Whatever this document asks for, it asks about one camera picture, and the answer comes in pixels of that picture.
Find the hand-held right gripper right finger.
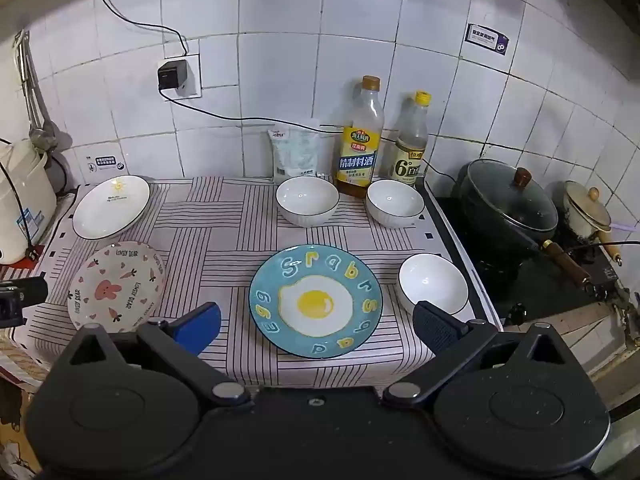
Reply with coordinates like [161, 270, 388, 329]
[382, 300, 577, 411]

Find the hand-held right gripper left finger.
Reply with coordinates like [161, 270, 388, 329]
[64, 302, 253, 411]

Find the white bowl with dark rim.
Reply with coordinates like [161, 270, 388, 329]
[398, 253, 469, 317]
[365, 179, 426, 230]
[276, 176, 340, 227]

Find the pink rabbit print plate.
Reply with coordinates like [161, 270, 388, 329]
[67, 242, 167, 332]

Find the blue fried egg plate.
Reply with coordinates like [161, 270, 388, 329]
[249, 244, 384, 359]

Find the white plate with sun print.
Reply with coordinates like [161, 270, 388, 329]
[72, 175, 151, 240]

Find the striped white tablecloth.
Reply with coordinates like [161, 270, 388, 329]
[22, 176, 503, 395]

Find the white rice cooker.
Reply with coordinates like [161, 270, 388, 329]
[0, 138, 58, 265]

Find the black stove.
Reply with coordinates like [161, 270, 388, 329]
[425, 180, 640, 333]

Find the glass wok lid wooden knob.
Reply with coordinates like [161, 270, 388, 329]
[460, 159, 559, 235]

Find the hanging metal ladle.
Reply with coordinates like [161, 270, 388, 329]
[12, 30, 59, 152]

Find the clear vinegar bottle yellow cap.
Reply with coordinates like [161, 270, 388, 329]
[388, 91, 432, 188]

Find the white plastic salt bag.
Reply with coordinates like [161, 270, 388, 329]
[268, 117, 321, 183]

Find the cooking wine bottle yellow label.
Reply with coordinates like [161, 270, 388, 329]
[335, 75, 385, 198]

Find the black power adapter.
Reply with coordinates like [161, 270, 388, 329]
[157, 60, 189, 93]

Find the black wok with wooden handle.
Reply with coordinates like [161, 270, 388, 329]
[454, 159, 594, 288]

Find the cream enamel pot wooden handle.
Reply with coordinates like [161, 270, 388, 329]
[562, 180, 624, 267]

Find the black cable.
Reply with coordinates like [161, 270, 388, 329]
[159, 89, 458, 183]
[93, 0, 190, 58]

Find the white wall socket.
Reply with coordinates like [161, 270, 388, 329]
[161, 51, 203, 100]

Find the large dark wall sticker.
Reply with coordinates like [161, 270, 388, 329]
[466, 23, 511, 57]

